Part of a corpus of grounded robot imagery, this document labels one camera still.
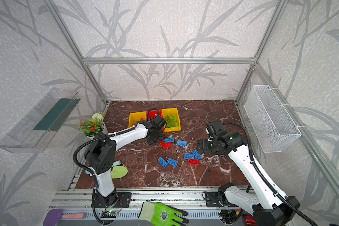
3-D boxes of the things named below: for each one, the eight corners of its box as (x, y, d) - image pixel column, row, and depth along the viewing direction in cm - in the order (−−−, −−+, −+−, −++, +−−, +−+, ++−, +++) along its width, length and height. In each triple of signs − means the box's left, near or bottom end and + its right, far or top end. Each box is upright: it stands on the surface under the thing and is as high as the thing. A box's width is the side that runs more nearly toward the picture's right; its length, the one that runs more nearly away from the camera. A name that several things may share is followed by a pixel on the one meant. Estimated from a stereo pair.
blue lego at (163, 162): (157, 161, 90) (157, 159, 88) (161, 157, 91) (161, 156, 90) (164, 168, 87) (164, 167, 85) (168, 164, 88) (168, 163, 87)
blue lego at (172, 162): (166, 163, 89) (166, 161, 87) (169, 158, 91) (168, 156, 89) (176, 167, 87) (176, 166, 85) (178, 162, 89) (178, 161, 87)
